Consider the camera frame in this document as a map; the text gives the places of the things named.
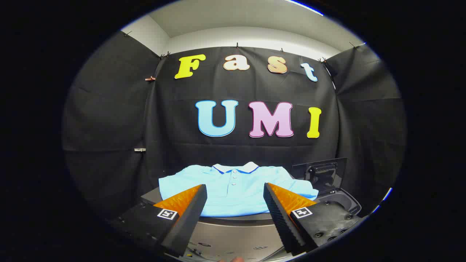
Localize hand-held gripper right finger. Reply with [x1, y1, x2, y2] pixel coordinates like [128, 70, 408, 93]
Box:
[263, 183, 364, 256]

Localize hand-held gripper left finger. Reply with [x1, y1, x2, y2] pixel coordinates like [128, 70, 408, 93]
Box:
[111, 184, 208, 257]

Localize light blue polo shirt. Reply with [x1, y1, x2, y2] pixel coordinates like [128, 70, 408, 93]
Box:
[159, 162, 319, 218]

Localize dark glass washing machine lid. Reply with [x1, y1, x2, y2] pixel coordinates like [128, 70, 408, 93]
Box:
[291, 158, 347, 190]

